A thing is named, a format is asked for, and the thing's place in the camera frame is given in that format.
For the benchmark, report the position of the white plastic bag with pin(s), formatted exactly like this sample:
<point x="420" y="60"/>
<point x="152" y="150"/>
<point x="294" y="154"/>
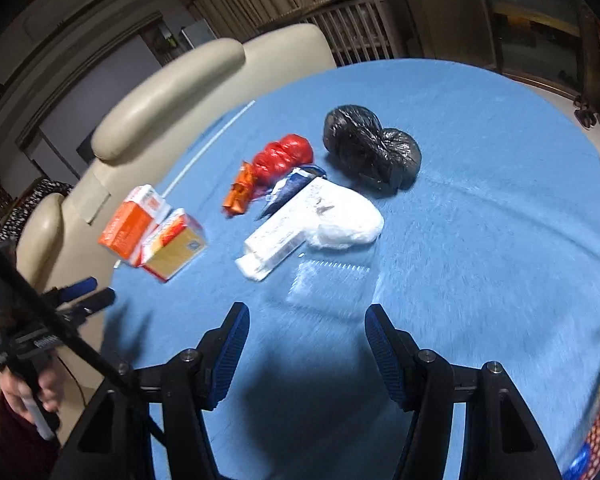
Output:
<point x="342" y="219"/>

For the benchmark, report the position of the red yellow medicine box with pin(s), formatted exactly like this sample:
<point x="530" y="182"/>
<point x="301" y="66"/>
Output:
<point x="172" y="245"/>

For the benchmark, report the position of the black plastic bag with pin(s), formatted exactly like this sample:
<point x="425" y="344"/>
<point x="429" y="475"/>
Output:
<point x="388" y="159"/>

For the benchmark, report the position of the pair of slippers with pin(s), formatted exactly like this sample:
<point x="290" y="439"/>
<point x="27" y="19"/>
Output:
<point x="583" y="112"/>

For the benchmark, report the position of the white thin stick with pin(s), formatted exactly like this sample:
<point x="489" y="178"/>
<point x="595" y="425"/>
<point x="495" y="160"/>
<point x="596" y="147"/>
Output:
<point x="199" y="148"/>

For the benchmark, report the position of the orange white carton box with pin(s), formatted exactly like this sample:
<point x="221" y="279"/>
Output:
<point x="142" y="210"/>

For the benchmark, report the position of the wooden crib railing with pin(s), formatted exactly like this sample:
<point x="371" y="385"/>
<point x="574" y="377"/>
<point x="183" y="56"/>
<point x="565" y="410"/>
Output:
<point x="356" y="30"/>

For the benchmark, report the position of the white long medicine box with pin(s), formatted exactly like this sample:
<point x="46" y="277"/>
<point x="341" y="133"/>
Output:
<point x="291" y="226"/>

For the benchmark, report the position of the person left hand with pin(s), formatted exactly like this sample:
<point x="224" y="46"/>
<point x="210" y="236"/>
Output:
<point x="51" y="382"/>

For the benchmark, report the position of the blue foil snack wrapper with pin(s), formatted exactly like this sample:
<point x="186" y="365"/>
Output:
<point x="289" y="186"/>

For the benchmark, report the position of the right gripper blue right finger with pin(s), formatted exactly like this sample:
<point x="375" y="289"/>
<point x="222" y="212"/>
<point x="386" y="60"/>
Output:
<point x="422" y="384"/>

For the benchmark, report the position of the blue tablecloth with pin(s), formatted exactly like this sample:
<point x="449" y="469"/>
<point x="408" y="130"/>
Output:
<point x="492" y="254"/>

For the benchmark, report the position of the red plastic bag ball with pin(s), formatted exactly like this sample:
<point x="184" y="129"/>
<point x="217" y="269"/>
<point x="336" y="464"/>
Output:
<point x="278" y="158"/>

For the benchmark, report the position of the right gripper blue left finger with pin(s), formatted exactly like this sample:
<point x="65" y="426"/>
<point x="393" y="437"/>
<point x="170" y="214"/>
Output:
<point x="196" y="381"/>

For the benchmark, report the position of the orange wrapper bundle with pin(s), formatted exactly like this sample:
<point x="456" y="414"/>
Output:
<point x="241" y="192"/>

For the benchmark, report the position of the clear plastic film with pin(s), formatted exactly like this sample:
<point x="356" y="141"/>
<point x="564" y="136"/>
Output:
<point x="338" y="288"/>

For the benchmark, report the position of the cream leather sofa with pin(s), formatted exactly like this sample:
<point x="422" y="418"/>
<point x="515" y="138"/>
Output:
<point x="143" y="136"/>

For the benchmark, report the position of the black white patterned cloth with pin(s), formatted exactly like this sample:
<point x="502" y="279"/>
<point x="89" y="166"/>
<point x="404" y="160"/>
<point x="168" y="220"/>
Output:
<point x="12" y="228"/>

